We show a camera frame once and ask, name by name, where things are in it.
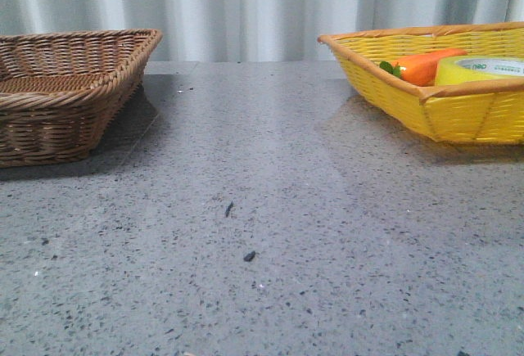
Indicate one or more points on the white pleated curtain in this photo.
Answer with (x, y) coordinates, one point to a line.
(247, 30)

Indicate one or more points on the orange toy carrot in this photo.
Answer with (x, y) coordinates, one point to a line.
(419, 69)

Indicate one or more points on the brown wicker basket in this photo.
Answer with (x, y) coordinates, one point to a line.
(60, 91)

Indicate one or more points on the yellow tape roll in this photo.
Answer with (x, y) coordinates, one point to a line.
(461, 69)

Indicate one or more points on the yellow woven basket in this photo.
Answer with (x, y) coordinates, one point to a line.
(482, 112)

